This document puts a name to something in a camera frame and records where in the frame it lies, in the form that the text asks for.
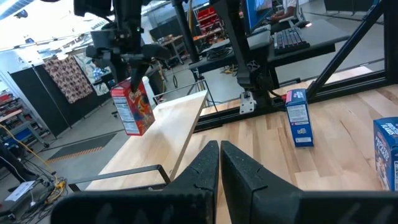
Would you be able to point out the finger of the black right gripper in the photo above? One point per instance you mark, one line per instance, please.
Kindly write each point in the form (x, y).
(136, 77)

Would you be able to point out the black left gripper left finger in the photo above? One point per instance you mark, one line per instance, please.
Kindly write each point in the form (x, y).
(186, 205)

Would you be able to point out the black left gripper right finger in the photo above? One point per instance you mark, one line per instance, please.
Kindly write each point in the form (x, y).
(248, 193)

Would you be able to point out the blue Frosted Flakes cereal box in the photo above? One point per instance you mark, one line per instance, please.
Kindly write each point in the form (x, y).
(300, 124)
(387, 155)

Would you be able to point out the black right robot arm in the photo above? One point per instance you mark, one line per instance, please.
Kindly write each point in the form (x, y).
(231, 46)

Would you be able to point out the wooden shelf board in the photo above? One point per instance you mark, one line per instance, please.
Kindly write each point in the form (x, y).
(161, 140)

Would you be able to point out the cluttered wooden workbench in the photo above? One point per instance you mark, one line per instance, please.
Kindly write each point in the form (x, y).
(172, 40)

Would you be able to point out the pale floral hanging cloth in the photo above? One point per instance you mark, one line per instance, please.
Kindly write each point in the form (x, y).
(93, 71)

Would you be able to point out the black slanted pole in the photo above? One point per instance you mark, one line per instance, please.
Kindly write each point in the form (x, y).
(186, 31)

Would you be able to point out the brown patterned hanging cloth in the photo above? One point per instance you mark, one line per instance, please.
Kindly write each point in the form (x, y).
(68, 79)

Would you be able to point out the red bin shelving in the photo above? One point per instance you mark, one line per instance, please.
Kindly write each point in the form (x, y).
(208, 18)

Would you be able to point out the black mat with striped edge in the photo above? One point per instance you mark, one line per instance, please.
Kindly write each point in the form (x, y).
(81, 146)

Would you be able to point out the grey metal mounting plate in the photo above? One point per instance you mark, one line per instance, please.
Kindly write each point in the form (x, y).
(247, 102)

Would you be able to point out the black partition panel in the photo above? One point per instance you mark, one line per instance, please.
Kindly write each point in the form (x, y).
(37, 99)

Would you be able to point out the grey rack with bins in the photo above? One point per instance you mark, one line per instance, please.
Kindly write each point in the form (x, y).
(18, 124)

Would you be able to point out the computer monitor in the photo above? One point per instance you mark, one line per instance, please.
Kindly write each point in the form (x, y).
(258, 12)

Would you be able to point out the black computer keyboard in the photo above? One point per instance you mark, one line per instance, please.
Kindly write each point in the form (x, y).
(290, 40)

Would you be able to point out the person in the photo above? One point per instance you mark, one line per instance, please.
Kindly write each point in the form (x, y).
(287, 9)

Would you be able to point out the white power box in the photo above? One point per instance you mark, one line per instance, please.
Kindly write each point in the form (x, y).
(20, 190)

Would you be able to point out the black operator desk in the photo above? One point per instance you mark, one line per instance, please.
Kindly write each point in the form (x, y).
(323, 37)

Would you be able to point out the computer mouse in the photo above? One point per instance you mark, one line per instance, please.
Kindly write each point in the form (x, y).
(303, 23)

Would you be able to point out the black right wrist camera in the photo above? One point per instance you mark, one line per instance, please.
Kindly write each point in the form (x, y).
(102, 39)

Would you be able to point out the black aluminium rig frame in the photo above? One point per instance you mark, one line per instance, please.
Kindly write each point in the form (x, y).
(342, 90)

